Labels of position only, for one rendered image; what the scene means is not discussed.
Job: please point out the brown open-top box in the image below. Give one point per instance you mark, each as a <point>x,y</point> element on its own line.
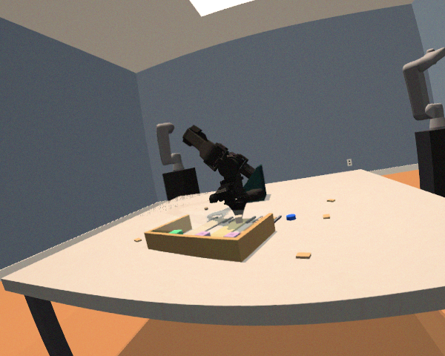
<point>212,234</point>

